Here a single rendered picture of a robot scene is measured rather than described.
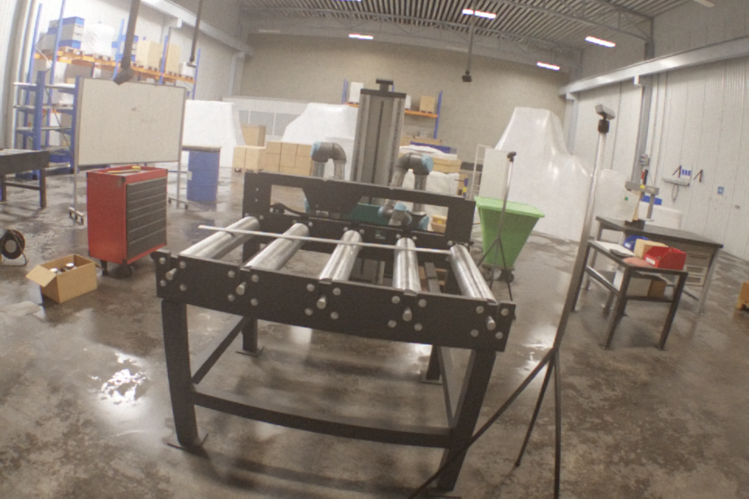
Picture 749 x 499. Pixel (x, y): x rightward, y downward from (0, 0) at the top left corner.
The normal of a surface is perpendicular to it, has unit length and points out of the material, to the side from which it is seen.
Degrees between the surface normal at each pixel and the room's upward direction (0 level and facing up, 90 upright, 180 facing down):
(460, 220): 90
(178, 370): 90
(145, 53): 90
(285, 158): 90
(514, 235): 100
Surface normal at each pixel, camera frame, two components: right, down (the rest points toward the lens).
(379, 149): -0.13, 0.18
